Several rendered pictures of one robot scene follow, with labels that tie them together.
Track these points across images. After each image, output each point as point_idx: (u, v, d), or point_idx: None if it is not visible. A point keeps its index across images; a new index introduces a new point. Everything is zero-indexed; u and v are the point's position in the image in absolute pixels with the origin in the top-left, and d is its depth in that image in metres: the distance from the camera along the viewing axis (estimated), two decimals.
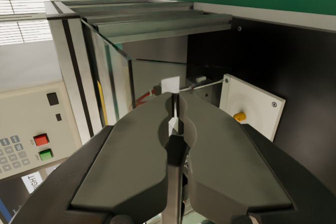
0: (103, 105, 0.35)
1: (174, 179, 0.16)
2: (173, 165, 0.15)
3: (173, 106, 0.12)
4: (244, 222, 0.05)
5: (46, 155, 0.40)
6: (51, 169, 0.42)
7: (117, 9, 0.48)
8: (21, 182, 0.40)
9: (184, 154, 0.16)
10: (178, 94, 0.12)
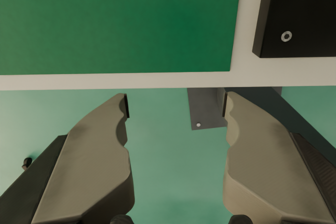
0: None
1: None
2: None
3: (127, 106, 0.12)
4: (244, 222, 0.05)
5: None
6: None
7: None
8: None
9: None
10: (226, 94, 0.12)
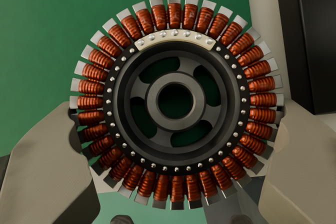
0: None
1: None
2: None
3: None
4: (244, 222, 0.05)
5: None
6: None
7: None
8: None
9: None
10: None
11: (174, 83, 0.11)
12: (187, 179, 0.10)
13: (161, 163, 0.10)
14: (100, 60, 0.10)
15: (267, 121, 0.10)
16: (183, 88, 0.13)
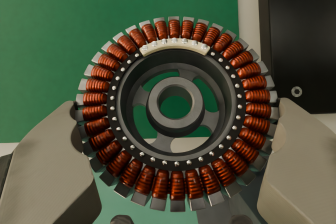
0: None
1: None
2: None
3: None
4: (244, 222, 0.05)
5: None
6: None
7: None
8: None
9: None
10: (279, 99, 0.11)
11: (174, 87, 0.12)
12: (187, 173, 0.10)
13: (160, 159, 0.10)
14: (108, 61, 0.12)
15: (264, 114, 0.10)
16: (183, 97, 0.14)
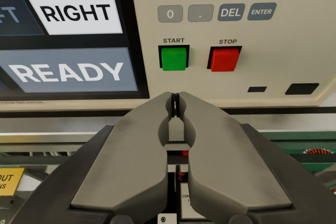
0: None
1: None
2: None
3: (173, 106, 0.12)
4: (244, 222, 0.05)
5: (176, 63, 0.15)
6: (120, 58, 0.15)
7: None
8: None
9: None
10: (178, 94, 0.12)
11: None
12: None
13: None
14: None
15: None
16: None
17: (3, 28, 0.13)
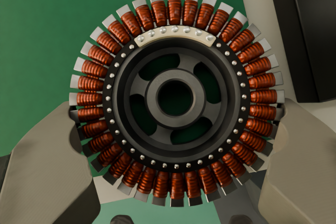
0: None
1: None
2: None
3: None
4: (244, 222, 0.05)
5: None
6: None
7: None
8: None
9: None
10: None
11: (174, 80, 0.11)
12: (187, 176, 0.10)
13: (160, 160, 0.10)
14: (99, 56, 0.10)
15: (267, 118, 0.10)
16: (183, 85, 0.13)
17: None
